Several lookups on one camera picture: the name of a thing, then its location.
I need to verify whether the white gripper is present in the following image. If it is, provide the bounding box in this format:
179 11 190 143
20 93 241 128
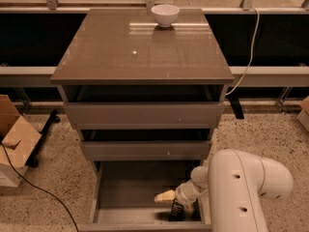
154 180 209 211

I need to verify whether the black rxbar chocolate bar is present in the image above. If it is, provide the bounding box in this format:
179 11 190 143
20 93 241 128
169 199 184 221

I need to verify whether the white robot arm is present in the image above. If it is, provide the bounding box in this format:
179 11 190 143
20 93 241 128
154 149 294 232

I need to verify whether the open bottom drawer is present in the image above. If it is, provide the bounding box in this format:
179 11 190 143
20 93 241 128
78 160 211 232

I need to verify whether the middle drawer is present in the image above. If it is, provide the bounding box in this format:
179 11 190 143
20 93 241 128
81 141 211 161

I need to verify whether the brown glossy drawer cabinet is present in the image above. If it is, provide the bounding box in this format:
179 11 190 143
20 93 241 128
51 9 233 162

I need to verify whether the top drawer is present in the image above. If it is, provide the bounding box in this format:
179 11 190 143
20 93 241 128
64 102 223 130

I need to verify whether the black stand leg right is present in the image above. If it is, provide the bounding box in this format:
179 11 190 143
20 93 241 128
228 91 244 119

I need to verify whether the black stand leg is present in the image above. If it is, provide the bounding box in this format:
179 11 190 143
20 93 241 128
26 110 60 168
228 91 244 119

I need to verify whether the black stand leg left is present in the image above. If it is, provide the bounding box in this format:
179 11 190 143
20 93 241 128
26 110 60 168

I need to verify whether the cardboard box right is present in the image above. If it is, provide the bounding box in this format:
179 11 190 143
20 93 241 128
297 96 309 131

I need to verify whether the cardboard box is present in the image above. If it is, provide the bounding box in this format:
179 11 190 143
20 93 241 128
0 95 41 188
297 96 309 131

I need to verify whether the cardboard box left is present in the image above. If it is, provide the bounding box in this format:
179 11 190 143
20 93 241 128
0 95 41 188

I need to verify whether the white ceramic bowl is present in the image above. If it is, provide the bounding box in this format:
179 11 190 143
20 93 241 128
151 4 180 27

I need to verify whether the black floor cable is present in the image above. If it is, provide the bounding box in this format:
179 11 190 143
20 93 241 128
0 141 80 232

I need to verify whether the white power cable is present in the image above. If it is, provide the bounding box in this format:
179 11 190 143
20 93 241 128
225 7 261 98

